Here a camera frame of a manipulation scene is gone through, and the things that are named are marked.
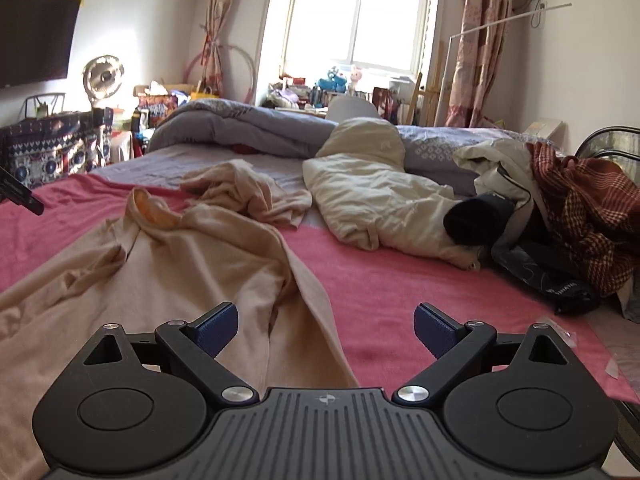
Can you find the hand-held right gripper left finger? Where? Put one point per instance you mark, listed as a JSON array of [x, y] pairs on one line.
[[220, 332]]

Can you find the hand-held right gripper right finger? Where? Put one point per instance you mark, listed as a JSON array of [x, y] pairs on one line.
[[435, 332]]

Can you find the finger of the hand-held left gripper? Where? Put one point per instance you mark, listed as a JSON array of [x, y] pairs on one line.
[[20, 192]]

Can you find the beige long-sleeve shirt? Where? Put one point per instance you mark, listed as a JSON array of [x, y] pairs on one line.
[[150, 270]]

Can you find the beige pants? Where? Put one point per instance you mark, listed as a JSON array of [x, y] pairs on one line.
[[250, 190]]

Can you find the white clothes rack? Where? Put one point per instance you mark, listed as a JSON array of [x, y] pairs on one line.
[[505, 21]]

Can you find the blue patterned fabric bag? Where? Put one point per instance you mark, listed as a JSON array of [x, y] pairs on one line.
[[50, 145]]

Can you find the pink blanket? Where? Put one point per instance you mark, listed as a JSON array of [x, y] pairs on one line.
[[400, 285]]

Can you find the dark rolled cloth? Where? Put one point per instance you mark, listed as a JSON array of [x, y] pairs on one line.
[[475, 220]]

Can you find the clear plastic wrapper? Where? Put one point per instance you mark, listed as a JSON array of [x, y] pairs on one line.
[[560, 332]]

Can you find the black printed bag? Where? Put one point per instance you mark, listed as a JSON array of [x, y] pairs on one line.
[[545, 270]]

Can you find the white round fan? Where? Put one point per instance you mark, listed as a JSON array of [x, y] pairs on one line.
[[102, 80]]

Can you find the black television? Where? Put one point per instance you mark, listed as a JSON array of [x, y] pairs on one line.
[[32, 40]]

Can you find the colourful printed bag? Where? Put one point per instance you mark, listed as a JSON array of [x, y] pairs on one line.
[[157, 107]]

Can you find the cardboard tissue box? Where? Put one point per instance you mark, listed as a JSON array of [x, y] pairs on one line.
[[150, 89]]

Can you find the grey diamond-print pillow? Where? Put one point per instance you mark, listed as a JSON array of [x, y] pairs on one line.
[[440, 150]]

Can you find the white hooded jacket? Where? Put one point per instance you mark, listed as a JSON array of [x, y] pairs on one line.
[[500, 160]]

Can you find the red plaid cloth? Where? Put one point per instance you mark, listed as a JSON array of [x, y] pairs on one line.
[[590, 200]]

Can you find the grey leaf-print quilt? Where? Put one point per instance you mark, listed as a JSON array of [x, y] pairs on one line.
[[240, 125]]

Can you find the yellow tote bag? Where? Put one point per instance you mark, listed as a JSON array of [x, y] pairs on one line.
[[205, 94]]

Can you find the beige cardboard box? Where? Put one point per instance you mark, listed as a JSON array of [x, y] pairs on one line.
[[545, 127]]

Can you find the dark red gift bag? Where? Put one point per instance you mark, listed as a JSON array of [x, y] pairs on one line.
[[385, 102]]

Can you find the wooden easel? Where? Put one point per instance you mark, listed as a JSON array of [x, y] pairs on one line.
[[425, 95]]

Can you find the white chair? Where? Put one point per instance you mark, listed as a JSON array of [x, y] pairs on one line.
[[350, 107]]

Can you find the pile of windowsill clutter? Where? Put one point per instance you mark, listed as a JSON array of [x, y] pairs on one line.
[[295, 95]]

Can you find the pink tied-back curtain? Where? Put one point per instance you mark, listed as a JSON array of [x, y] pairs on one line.
[[215, 25]]

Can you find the silver black-rimmed container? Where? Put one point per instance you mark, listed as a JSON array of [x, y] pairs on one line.
[[610, 140]]

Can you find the pink and white hoop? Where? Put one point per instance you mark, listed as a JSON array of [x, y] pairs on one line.
[[240, 52]]

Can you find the pink bunny toy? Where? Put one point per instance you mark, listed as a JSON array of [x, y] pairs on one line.
[[356, 80]]

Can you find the blue plush toy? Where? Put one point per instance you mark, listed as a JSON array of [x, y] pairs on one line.
[[332, 80]]

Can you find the pink hanging curtain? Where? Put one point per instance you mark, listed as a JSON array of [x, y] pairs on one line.
[[480, 45]]

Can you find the window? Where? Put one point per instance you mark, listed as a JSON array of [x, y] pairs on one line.
[[360, 20]]

